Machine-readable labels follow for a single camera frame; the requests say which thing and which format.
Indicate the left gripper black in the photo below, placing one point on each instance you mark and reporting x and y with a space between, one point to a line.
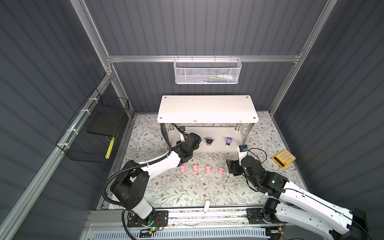
178 144

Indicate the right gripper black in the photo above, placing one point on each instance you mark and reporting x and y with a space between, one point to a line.
232 164

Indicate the dark purple toy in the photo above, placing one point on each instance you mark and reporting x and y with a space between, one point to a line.
209 141

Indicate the light purple toy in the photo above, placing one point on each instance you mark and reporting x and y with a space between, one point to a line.
229 140

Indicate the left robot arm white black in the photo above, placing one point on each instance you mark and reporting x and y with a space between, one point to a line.
130 184

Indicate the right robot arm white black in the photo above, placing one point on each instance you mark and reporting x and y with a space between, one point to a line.
288 203

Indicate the white two-tier shelf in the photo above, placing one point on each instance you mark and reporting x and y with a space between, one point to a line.
215 117

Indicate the yellow calculator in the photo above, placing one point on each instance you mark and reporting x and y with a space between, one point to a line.
283 158

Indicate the yellow marker in basket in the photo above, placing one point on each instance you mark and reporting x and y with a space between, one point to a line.
110 148

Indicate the white ventilated cover strip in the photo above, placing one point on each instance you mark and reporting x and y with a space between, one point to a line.
205 233

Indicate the markers in white basket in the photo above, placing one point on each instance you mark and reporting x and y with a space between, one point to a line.
229 79

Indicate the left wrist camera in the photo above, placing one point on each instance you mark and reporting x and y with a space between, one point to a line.
183 132

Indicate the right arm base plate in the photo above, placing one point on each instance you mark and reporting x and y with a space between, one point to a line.
258 216

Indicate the white cylinder on rail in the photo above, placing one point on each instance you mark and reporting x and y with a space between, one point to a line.
206 206

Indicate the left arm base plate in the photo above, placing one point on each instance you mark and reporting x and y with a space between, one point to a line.
155 220

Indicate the white wire mesh basket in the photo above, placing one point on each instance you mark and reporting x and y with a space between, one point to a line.
190 71

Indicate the black wire basket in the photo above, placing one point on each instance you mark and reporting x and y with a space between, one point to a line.
88 137

